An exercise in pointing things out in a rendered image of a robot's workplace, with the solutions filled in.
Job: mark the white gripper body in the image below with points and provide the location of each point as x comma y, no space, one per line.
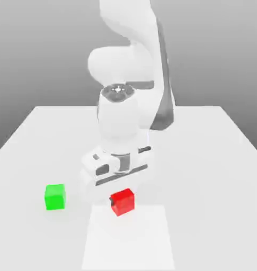
119,182

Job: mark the small red cube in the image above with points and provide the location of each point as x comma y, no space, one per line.
123,202

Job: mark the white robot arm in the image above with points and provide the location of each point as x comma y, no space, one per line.
119,122

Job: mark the small green cube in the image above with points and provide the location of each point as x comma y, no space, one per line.
55,197

